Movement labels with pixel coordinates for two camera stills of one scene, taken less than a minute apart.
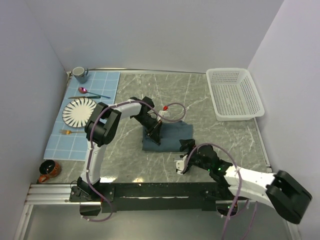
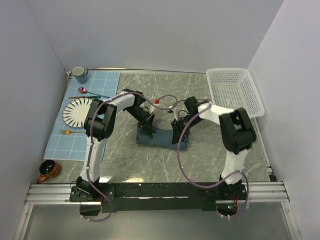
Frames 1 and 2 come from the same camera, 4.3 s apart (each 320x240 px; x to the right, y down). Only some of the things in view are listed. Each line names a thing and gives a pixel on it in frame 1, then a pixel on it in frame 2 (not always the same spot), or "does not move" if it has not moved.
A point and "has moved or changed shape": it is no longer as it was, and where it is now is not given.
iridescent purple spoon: x=83 y=90 does not move
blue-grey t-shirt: x=172 y=132 has moved or changed shape
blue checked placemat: x=70 y=143 does not move
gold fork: x=67 y=132 does not move
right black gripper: x=186 y=143 -> x=178 y=128
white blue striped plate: x=77 y=112 does not move
